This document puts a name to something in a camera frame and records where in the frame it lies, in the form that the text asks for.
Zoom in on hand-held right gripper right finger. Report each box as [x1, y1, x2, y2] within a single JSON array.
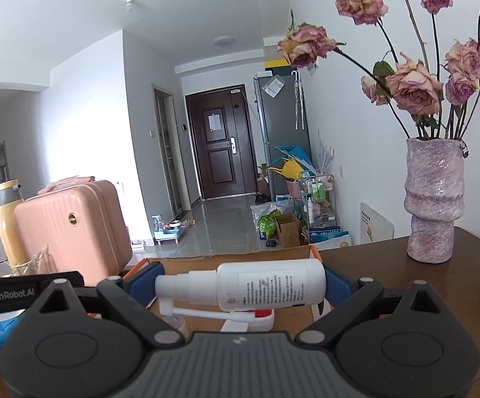
[[297, 266, 458, 348]]

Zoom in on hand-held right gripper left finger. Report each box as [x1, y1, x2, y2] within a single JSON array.
[[22, 262, 185, 349]]

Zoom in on red cardboard box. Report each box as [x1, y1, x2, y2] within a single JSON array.
[[87, 244, 334, 334]]

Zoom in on white spray bottle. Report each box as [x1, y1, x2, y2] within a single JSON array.
[[154, 258, 327, 324]]

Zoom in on red and white lint brush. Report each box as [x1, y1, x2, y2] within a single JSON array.
[[219, 309, 276, 333]]

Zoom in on clear glass jug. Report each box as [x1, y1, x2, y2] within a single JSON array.
[[14, 244, 52, 276]]

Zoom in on blue and white carton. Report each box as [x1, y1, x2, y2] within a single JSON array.
[[308, 226, 352, 251]]

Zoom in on blue pet water fountain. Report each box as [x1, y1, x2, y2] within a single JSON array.
[[152, 215, 185, 249]]

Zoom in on white board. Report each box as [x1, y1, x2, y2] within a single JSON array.
[[360, 202, 395, 244]]

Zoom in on yellow thermos jug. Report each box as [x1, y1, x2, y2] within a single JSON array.
[[0, 179, 26, 274]]

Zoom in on brown cardboard box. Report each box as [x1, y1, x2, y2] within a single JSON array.
[[275, 213, 301, 248]]

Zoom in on metal storage cart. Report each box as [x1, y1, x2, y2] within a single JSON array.
[[300, 174, 336, 237]]

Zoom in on pink suitcase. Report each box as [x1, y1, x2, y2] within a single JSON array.
[[14, 176, 133, 287]]

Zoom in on green snack bag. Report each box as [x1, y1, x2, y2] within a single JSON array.
[[252, 203, 290, 241]]

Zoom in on yellow plastic object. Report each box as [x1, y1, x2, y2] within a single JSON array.
[[279, 160, 305, 183]]

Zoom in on purple textured vase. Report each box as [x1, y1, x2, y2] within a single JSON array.
[[403, 138, 468, 264]]

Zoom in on sliding glass door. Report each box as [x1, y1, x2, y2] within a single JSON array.
[[154, 88, 183, 216]]

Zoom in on pale purple dried stems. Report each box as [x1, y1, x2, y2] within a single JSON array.
[[317, 130, 336, 175]]

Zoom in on dark brown entrance door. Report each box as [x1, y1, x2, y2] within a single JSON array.
[[185, 84, 258, 200]]

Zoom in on grey refrigerator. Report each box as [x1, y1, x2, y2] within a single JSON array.
[[253, 70, 312, 204]]

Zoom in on clear folded umbrella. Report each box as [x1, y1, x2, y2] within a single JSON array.
[[292, 70, 307, 131]]

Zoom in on clear plastic bag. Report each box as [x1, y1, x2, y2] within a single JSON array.
[[262, 77, 285, 99]]

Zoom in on bunch of dried pink roses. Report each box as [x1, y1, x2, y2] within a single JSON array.
[[277, 0, 480, 142]]

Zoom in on blue plastic frame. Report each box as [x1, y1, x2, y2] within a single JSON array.
[[273, 145, 313, 172]]

